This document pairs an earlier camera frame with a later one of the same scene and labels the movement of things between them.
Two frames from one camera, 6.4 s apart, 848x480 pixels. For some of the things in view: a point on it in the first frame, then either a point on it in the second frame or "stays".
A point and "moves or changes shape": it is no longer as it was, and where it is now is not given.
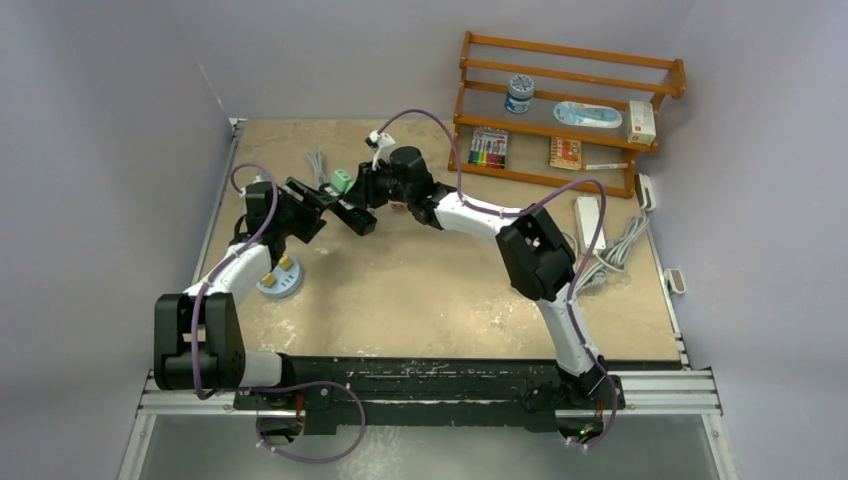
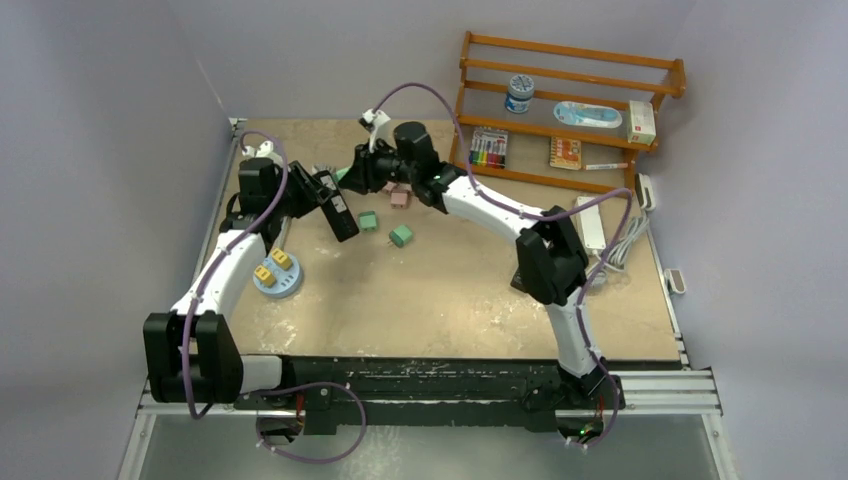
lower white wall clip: (675, 279) stays
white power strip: (587, 217) stays
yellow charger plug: (285, 262) stays
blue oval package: (587, 114) stays
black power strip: (359, 220) to (337, 207)
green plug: (341, 179) moves or changes shape
